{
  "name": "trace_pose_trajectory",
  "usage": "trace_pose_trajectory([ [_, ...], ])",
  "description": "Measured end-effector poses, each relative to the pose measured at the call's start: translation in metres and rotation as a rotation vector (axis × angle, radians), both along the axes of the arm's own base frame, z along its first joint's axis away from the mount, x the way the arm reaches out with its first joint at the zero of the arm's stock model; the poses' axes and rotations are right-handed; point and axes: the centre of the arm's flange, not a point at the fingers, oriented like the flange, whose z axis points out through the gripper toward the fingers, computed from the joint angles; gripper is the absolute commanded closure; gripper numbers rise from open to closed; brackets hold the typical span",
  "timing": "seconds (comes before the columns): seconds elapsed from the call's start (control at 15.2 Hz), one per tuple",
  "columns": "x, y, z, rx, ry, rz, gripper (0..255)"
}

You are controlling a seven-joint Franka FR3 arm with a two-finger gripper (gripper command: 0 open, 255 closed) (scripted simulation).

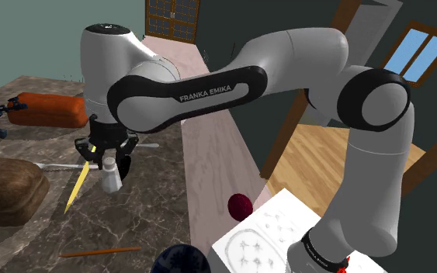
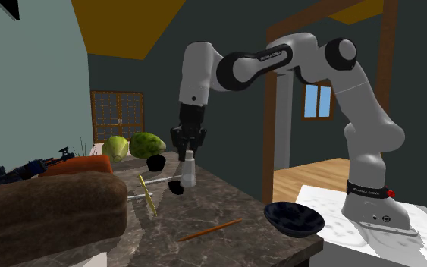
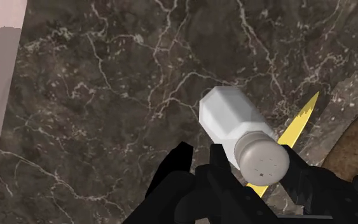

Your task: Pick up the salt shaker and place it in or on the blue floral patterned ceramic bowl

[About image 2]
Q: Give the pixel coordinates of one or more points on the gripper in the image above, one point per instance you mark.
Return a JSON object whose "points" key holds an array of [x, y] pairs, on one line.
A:
{"points": [[191, 118]]}

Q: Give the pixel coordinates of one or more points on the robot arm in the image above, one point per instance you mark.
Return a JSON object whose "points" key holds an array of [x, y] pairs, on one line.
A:
{"points": [[364, 133]]}

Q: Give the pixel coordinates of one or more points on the clear bottle with white cap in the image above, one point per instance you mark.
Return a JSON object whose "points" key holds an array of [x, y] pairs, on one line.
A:
{"points": [[188, 172]]}

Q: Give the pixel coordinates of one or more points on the black round cup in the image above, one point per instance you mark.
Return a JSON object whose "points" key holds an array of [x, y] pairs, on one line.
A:
{"points": [[156, 163]]}

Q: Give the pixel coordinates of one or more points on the small black lump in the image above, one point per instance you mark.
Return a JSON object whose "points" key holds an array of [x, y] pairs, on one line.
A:
{"points": [[176, 188]]}

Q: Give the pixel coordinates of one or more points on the dark green cabbage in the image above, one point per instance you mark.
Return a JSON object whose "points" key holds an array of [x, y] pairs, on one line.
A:
{"points": [[145, 145]]}

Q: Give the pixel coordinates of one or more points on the yellow flat stick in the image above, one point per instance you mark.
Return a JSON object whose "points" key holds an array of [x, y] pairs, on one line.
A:
{"points": [[147, 194]]}

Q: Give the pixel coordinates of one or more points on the short silver metal rod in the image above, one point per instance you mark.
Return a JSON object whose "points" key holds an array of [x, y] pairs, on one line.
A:
{"points": [[139, 196]]}

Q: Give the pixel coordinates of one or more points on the light green cabbage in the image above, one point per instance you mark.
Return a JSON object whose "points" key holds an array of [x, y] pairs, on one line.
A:
{"points": [[115, 148]]}

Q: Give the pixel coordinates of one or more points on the wooden lattice door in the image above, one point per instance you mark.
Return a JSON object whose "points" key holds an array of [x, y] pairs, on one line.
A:
{"points": [[117, 116]]}

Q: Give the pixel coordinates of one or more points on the orange pencil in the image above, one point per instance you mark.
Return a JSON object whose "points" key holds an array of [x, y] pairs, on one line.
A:
{"points": [[210, 230]]}

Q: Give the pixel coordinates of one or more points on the orange loaf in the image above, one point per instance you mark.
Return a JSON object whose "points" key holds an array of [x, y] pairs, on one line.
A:
{"points": [[80, 165]]}

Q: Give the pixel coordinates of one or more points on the dark blue bowl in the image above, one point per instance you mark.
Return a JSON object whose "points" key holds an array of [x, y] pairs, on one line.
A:
{"points": [[294, 220]]}

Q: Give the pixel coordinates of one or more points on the wooden framed window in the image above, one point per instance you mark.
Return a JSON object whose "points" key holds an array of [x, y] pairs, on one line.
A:
{"points": [[318, 101]]}

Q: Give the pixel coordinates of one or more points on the brown bread loaf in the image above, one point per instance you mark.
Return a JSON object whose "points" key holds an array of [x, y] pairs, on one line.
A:
{"points": [[46, 214]]}

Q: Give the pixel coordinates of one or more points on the blue and black toy gun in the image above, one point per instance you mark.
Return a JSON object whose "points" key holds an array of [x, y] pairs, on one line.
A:
{"points": [[24, 171]]}

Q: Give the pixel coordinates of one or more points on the wooden door frame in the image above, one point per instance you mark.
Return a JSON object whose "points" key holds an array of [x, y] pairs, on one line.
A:
{"points": [[268, 148]]}

